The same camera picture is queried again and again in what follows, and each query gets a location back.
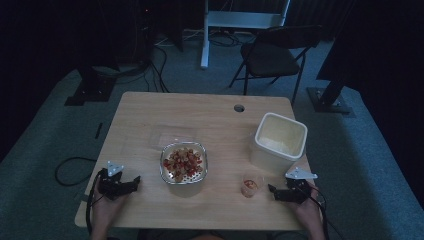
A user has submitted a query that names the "person's right hand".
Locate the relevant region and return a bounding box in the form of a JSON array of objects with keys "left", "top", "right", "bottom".
[{"left": 288, "top": 185, "right": 323, "bottom": 229}]

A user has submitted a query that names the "person's left hand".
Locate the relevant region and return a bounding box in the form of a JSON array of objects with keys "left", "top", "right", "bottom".
[{"left": 90, "top": 185, "right": 130, "bottom": 232}]

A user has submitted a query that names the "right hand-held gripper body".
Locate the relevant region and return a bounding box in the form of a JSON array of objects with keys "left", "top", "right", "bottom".
[{"left": 281, "top": 166, "right": 319, "bottom": 205}]

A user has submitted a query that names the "black floor cable loop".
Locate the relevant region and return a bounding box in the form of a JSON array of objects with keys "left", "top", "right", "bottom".
[{"left": 54, "top": 156, "right": 98, "bottom": 187}]

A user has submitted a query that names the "black metal stand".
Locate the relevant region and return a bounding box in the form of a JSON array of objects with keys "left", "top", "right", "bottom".
[
  {"left": 306, "top": 29, "right": 355, "bottom": 115},
  {"left": 64, "top": 63, "right": 118, "bottom": 107}
]

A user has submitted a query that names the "black folding chair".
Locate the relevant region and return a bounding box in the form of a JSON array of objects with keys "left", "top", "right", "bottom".
[{"left": 228, "top": 24, "right": 323, "bottom": 105}]

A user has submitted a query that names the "red and tan snack mix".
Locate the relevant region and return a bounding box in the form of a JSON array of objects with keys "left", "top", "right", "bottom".
[{"left": 162, "top": 147, "right": 204, "bottom": 183}]

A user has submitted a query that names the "left hand-held gripper cable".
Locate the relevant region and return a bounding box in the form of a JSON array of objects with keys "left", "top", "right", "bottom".
[{"left": 85, "top": 168, "right": 105, "bottom": 235}]

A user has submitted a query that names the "white square plastic bin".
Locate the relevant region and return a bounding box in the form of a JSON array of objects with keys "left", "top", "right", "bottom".
[{"left": 250, "top": 111, "right": 309, "bottom": 175}]

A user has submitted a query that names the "square glass bowl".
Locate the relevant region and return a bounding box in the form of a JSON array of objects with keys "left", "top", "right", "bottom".
[{"left": 159, "top": 141, "right": 209, "bottom": 186}]

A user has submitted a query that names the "clear plastic lid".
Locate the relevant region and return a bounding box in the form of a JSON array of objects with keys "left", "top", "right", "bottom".
[{"left": 147, "top": 125, "right": 198, "bottom": 152}]

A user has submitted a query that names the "white desk frame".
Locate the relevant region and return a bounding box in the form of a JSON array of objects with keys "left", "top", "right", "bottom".
[{"left": 200, "top": 0, "right": 292, "bottom": 70}]

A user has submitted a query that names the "bundle of black floor cables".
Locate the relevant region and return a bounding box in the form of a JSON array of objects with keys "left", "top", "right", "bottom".
[{"left": 114, "top": 42, "right": 172, "bottom": 94}]

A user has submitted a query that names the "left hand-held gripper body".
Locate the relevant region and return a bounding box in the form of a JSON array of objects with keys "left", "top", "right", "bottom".
[{"left": 97, "top": 160, "right": 136, "bottom": 201}]

